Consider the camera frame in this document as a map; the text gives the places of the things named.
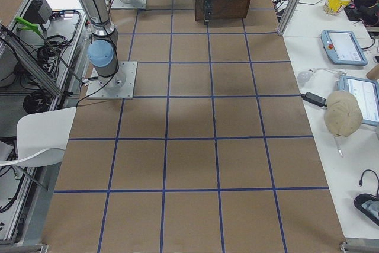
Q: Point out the white light bulb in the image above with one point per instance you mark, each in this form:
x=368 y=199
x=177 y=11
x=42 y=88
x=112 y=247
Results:
x=304 y=76

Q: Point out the blue teach pendant upper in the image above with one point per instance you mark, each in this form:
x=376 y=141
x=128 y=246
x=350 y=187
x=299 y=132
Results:
x=342 y=48

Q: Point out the blue teach pendant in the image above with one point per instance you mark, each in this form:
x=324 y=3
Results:
x=366 y=93
x=342 y=48

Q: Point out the black power adapter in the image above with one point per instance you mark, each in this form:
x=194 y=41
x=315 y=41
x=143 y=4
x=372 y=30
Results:
x=314 y=99

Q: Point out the black control box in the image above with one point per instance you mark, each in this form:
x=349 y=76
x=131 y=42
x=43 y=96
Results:
x=38 y=12

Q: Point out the green clamp tool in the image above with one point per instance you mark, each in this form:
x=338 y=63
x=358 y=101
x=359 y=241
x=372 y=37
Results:
x=26 y=25

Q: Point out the beige baseball cap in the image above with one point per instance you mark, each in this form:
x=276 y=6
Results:
x=343 y=115

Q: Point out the cardboard tube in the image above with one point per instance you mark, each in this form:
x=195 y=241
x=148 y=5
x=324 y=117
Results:
x=373 y=74

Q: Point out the blue teach pendant lower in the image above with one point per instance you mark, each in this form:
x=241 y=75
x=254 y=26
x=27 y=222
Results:
x=366 y=93

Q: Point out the white plastic chair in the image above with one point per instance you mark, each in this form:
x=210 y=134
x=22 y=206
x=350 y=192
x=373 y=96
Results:
x=42 y=138

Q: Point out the black case with cloth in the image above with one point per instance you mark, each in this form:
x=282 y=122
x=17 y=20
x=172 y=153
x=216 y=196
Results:
x=368 y=205

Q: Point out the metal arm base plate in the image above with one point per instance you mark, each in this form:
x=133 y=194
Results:
x=121 y=85

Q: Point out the aluminium frame rail left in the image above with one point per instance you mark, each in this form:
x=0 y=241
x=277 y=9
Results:
x=29 y=63

